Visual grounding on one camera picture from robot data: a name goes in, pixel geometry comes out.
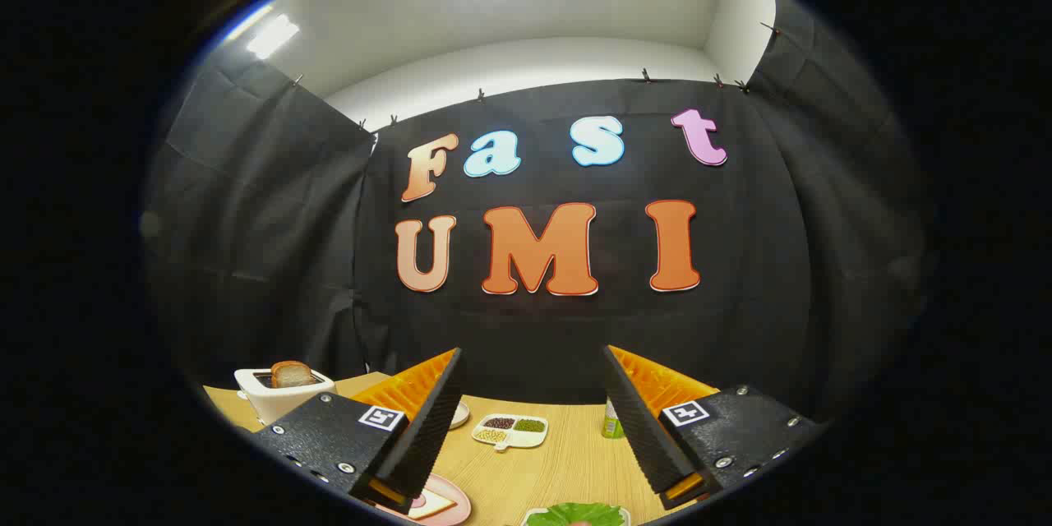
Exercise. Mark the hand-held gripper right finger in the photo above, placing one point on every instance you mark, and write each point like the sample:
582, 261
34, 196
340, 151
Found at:
637, 419

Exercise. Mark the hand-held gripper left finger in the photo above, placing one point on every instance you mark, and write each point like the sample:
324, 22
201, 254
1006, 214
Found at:
436, 419

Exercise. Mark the green lettuce leaf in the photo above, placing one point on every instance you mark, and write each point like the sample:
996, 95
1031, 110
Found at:
575, 515

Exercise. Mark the toasted bread slice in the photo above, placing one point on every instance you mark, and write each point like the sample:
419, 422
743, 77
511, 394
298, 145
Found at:
292, 375

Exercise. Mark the grey oval plate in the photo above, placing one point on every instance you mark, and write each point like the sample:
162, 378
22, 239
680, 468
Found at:
460, 416

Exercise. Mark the green labelled metal bottle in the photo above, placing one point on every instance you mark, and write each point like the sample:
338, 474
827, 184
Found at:
611, 425

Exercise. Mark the pile of yellow soybeans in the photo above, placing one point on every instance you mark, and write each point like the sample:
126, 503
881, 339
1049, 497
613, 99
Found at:
491, 435

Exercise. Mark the pile of red beans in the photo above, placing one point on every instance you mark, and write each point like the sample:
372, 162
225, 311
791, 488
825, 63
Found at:
499, 423

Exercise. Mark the white divided dish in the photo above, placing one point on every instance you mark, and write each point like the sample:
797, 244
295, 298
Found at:
514, 437

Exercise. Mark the white bread slice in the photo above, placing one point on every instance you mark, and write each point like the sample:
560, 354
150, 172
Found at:
440, 504

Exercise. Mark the pink round plate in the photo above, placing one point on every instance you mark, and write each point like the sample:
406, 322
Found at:
459, 503

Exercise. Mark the pile of green beans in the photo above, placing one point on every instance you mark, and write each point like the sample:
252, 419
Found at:
529, 426

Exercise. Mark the white curved plate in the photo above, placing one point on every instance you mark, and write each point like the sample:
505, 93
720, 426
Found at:
628, 515

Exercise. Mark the white toaster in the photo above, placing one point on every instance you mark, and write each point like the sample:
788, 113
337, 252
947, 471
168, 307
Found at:
279, 404

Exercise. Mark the black backdrop cloth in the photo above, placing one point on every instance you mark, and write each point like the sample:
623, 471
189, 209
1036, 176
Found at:
329, 222

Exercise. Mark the ceiling light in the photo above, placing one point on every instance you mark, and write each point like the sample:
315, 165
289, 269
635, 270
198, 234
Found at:
273, 36

